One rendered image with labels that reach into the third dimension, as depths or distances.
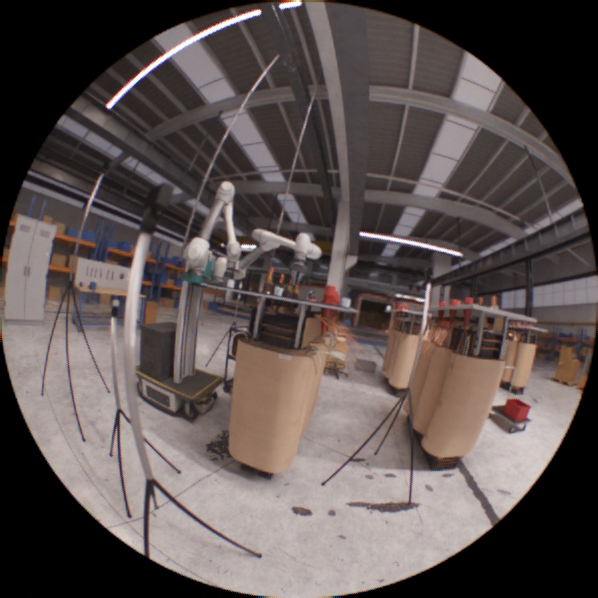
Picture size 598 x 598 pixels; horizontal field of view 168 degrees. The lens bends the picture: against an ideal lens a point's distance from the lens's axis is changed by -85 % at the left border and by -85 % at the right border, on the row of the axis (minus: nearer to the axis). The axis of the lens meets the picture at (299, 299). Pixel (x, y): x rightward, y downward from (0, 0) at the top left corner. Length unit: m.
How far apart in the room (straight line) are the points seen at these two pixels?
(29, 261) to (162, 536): 4.61
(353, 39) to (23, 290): 6.46
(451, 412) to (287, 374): 1.45
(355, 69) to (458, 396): 4.12
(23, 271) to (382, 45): 11.00
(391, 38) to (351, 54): 5.54
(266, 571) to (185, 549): 0.42
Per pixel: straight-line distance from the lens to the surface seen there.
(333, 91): 8.04
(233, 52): 10.27
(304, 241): 1.54
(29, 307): 5.10
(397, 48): 9.18
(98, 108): 7.23
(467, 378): 1.88
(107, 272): 5.73
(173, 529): 1.49
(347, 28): 3.47
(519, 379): 6.26
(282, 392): 1.13
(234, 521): 1.51
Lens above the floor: 1.34
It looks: 1 degrees up
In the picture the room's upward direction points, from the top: 10 degrees clockwise
